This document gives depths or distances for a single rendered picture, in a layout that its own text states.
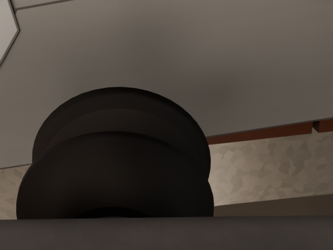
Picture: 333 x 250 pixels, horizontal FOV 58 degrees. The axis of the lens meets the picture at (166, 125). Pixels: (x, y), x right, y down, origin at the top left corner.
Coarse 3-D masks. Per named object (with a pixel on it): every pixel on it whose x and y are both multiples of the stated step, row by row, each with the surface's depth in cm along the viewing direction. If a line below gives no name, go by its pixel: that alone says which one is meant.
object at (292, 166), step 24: (216, 144) 41; (240, 144) 41; (264, 144) 41; (288, 144) 41; (312, 144) 41; (24, 168) 41; (216, 168) 42; (240, 168) 42; (264, 168) 43; (288, 168) 43; (312, 168) 43; (0, 192) 43; (216, 192) 44; (240, 192) 44; (264, 192) 45; (288, 192) 45; (312, 192) 45; (0, 216) 45
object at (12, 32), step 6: (0, 30) 15; (6, 30) 15; (12, 30) 15; (18, 30) 15; (0, 36) 15; (6, 36) 15; (12, 36) 15; (0, 42) 15; (6, 42) 15; (12, 42) 16; (0, 48) 16; (6, 48) 16; (0, 54) 16; (6, 54) 16; (0, 60) 16
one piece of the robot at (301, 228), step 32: (0, 224) 2; (32, 224) 2; (64, 224) 2; (96, 224) 2; (128, 224) 2; (160, 224) 2; (192, 224) 2; (224, 224) 2; (256, 224) 2; (288, 224) 2; (320, 224) 2
